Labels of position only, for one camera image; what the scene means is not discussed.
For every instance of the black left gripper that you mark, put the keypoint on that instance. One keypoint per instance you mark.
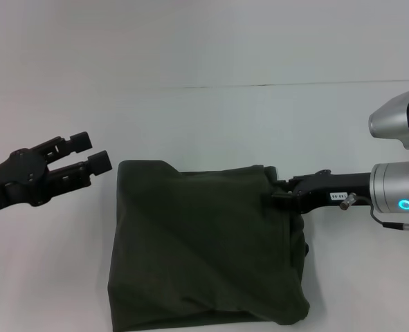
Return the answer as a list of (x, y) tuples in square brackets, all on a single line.
[(14, 180)]

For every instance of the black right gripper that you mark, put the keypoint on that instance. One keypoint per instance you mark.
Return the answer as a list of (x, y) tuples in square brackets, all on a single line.
[(332, 193)]

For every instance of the dark green FREE t-shirt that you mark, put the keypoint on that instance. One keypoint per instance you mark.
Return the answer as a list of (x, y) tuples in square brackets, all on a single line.
[(207, 242)]

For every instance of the white and silver right arm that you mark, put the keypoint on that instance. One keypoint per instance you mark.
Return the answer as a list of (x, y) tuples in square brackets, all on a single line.
[(396, 188)]

